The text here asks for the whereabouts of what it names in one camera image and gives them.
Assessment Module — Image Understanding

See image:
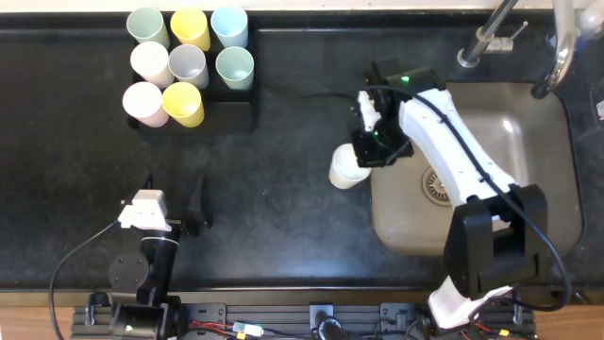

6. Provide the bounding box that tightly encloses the steel sink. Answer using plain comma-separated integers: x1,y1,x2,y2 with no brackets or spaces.
369,82,586,259

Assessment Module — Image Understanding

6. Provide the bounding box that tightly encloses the blue soap bottle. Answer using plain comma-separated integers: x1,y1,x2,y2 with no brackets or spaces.
546,2,604,58

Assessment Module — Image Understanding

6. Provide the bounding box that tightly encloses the mounting rail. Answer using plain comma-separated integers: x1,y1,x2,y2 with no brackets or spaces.
71,291,538,340

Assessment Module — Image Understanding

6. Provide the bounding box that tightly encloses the white cup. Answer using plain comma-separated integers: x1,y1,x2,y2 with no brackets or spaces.
328,143,373,191
129,41,176,90

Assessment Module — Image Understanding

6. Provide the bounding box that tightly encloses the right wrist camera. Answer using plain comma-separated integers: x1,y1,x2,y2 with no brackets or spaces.
357,90,382,133

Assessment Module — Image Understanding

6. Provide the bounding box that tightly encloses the grey cup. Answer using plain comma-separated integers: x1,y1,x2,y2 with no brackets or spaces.
167,44,210,91

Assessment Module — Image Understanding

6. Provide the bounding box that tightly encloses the pink cup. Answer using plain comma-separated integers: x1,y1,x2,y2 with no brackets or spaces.
122,81,171,128

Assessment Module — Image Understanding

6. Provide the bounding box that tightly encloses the green cup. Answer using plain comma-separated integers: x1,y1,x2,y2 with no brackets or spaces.
126,7,171,50
214,45,256,92

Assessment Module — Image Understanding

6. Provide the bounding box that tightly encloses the black cable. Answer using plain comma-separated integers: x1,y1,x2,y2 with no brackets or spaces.
48,219,122,340
300,86,574,313

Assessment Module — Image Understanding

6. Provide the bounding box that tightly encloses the black tray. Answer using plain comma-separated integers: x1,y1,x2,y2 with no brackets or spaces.
126,18,259,135

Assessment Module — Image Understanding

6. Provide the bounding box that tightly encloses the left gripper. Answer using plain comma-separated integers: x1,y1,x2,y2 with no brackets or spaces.
142,173,213,237

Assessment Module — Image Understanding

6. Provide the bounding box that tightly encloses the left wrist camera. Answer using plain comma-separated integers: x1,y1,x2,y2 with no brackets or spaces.
117,189,172,232

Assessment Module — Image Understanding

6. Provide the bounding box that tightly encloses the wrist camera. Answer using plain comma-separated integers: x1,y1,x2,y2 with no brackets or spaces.
357,90,382,133
117,189,172,232

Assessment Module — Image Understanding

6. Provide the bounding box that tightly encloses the steel tap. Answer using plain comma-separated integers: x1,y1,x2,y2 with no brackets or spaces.
456,0,579,100

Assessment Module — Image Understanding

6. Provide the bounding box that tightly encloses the blue cup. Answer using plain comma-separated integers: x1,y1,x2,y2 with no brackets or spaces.
210,6,250,50

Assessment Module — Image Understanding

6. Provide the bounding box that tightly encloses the yellow cup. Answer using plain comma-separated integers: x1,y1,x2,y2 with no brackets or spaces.
169,8,212,52
161,81,207,129

